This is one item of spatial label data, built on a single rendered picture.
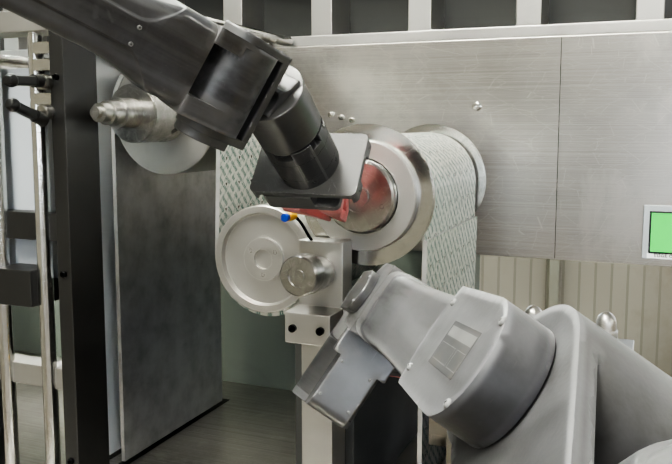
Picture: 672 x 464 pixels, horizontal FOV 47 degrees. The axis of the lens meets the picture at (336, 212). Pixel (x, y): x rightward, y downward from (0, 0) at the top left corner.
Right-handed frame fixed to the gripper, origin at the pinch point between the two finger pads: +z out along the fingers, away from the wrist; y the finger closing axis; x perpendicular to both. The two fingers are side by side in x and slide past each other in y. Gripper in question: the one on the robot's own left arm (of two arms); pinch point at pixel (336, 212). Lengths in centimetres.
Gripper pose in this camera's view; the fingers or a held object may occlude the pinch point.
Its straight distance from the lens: 77.4
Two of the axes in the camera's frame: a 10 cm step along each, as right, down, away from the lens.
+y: 9.4, 0.5, -3.4
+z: 2.7, 4.9, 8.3
